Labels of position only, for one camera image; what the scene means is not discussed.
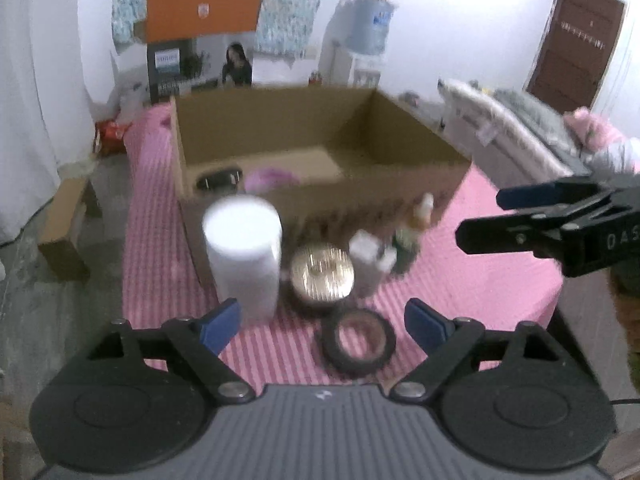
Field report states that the black tape roll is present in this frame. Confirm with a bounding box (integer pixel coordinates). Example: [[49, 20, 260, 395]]
[[315, 308, 398, 377]]

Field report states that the red snack bag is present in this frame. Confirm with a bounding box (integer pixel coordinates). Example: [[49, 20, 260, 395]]
[[94, 119, 133, 155]]

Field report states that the orange printed appliance box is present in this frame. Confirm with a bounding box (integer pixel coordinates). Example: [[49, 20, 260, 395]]
[[144, 0, 267, 107]]

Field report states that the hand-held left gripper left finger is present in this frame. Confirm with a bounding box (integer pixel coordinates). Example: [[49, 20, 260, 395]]
[[84, 297, 257, 405]]

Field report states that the small white square bottle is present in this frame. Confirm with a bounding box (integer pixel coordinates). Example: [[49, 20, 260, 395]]
[[348, 230, 397, 297]]

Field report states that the purple plastic lid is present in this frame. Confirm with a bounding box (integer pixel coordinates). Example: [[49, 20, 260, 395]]
[[244, 167, 302, 194]]

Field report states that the pink garment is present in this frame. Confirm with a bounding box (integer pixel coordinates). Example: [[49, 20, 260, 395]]
[[562, 106, 627, 152]]

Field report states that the gold-lid dark jar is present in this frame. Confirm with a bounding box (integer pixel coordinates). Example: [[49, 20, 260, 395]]
[[289, 242, 357, 317]]

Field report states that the brown wooden door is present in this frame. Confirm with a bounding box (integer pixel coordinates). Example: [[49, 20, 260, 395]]
[[525, 0, 629, 114]]

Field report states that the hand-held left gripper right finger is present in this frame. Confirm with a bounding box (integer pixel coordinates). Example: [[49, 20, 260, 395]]
[[389, 297, 568, 403]]

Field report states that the white water dispenser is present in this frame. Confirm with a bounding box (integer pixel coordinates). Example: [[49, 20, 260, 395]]
[[320, 39, 387, 87]]

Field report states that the white plastic bag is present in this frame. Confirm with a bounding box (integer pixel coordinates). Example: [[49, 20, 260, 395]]
[[112, 82, 152, 122]]

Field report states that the green dropper bottle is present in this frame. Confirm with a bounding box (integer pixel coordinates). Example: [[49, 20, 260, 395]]
[[391, 192, 436, 275]]

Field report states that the floral cloth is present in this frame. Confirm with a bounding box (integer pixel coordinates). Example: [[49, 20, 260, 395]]
[[111, 0, 347, 60]]

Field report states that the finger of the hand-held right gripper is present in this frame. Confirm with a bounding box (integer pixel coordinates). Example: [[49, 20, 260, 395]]
[[496, 179, 603, 212], [455, 205, 568, 257]]

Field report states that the grey blanket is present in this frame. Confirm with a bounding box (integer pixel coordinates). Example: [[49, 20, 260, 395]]
[[492, 87, 640, 177]]

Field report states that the white pill bottle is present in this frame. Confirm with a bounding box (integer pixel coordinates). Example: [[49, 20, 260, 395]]
[[202, 197, 284, 327]]

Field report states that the black key fob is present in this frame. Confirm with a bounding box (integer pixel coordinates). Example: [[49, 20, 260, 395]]
[[196, 170, 245, 194]]

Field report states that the brown cardboard box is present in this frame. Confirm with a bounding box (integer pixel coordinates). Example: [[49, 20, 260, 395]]
[[170, 86, 473, 281]]

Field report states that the white curtain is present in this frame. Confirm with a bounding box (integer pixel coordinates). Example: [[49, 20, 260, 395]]
[[0, 0, 98, 247]]

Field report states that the pink checked tablecloth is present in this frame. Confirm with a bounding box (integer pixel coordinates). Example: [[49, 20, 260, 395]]
[[122, 102, 563, 397]]

